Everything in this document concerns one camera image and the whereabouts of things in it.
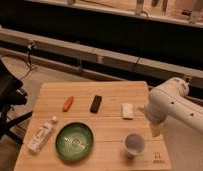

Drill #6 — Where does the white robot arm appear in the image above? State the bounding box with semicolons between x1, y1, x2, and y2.
143;77;203;137

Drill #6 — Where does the green ceramic bowl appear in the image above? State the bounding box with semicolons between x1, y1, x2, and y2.
55;122;94;162

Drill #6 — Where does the white rectangular sponge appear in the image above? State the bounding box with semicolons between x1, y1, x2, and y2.
122;103;133;119

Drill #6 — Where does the black rectangular block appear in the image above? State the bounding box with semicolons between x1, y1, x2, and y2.
90;95;102;113

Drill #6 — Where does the orange carrot toy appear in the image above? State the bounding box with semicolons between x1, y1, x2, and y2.
62;96;74;112

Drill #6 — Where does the white plastic bottle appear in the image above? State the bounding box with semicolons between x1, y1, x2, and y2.
27;116;58;154

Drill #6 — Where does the black office chair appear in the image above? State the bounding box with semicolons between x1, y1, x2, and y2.
0;59;32;144

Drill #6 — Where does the black cable on floor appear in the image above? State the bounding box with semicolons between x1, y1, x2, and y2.
18;39;39;81

